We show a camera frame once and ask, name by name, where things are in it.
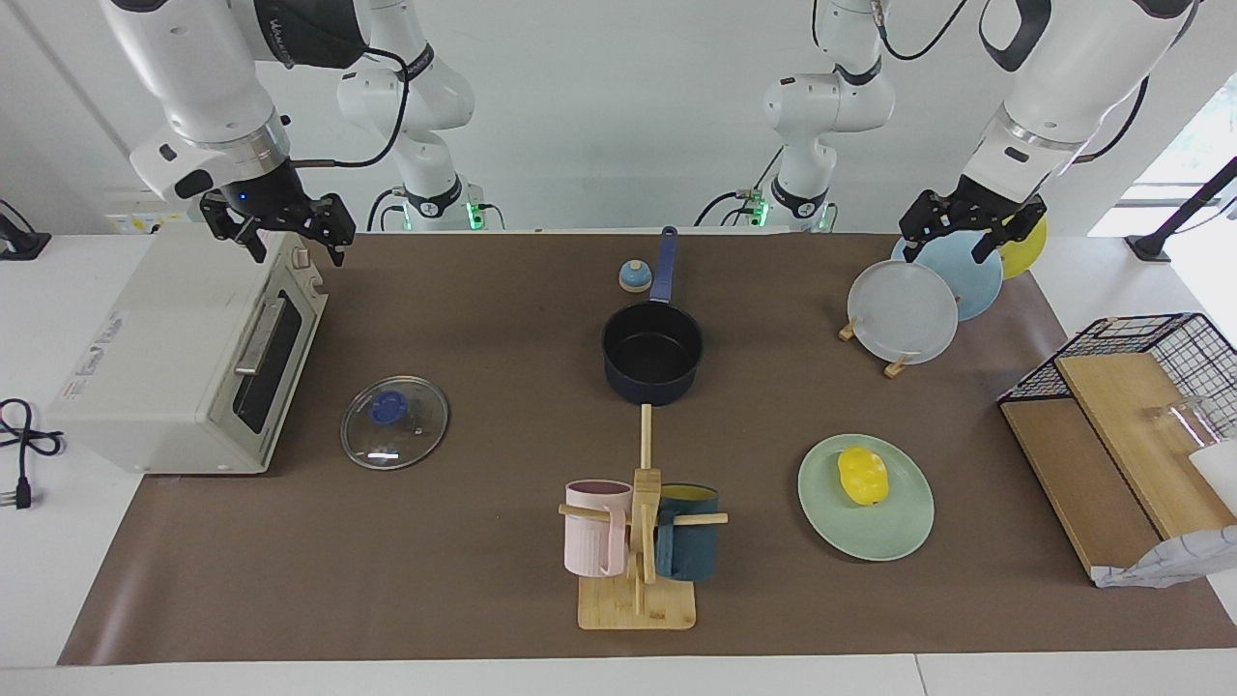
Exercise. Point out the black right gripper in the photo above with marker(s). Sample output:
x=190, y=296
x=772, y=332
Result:
x=263, y=198

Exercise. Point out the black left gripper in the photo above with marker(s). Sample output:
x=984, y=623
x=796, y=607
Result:
x=981, y=208

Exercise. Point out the glass lid with blue knob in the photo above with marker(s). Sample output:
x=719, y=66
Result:
x=396, y=425

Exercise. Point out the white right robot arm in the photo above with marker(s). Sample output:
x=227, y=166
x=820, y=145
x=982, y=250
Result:
x=203, y=77

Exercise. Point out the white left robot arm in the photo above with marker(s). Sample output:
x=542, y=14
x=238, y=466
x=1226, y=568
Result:
x=1063, y=68

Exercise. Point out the light blue plate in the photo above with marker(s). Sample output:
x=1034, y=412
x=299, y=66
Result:
x=976, y=285

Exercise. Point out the yellow plate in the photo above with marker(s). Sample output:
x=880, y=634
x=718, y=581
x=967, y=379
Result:
x=1029, y=256

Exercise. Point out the grey plate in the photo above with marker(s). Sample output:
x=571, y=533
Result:
x=899, y=314

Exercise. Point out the wooden plate rack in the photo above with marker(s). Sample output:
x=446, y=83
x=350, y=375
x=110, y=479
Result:
x=895, y=368

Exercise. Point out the light green plate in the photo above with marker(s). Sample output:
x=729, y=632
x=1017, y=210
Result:
x=870, y=532

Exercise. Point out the cream toaster oven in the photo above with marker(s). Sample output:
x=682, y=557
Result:
x=164, y=358

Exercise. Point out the wooden boards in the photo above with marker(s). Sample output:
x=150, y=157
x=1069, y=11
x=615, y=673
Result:
x=1082, y=474

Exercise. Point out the clear glass cup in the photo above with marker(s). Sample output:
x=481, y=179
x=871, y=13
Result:
x=1179, y=420

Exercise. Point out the dark blue saucepan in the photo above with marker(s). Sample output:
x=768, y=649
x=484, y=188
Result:
x=652, y=377

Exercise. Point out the white container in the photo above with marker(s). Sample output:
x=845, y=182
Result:
x=1220, y=478

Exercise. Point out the brown table mat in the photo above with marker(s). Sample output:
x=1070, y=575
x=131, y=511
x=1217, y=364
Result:
x=464, y=541

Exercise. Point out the white printed paper sheet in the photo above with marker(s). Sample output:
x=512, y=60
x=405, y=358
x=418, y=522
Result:
x=1179, y=561

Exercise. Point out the dark teal mug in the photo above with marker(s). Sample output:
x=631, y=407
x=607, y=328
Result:
x=688, y=546

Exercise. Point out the pink ribbed mug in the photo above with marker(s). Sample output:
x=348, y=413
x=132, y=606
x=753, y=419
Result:
x=594, y=536

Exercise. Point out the wooden mug tree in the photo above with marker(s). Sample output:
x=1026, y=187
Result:
x=638, y=604

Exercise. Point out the white wall socket box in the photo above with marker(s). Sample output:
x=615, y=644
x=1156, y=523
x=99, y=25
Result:
x=145, y=217

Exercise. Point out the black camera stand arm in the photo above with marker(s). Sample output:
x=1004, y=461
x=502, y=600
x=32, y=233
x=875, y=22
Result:
x=1184, y=213

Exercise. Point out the black table clamp mount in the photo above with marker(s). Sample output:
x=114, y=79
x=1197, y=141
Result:
x=19, y=242

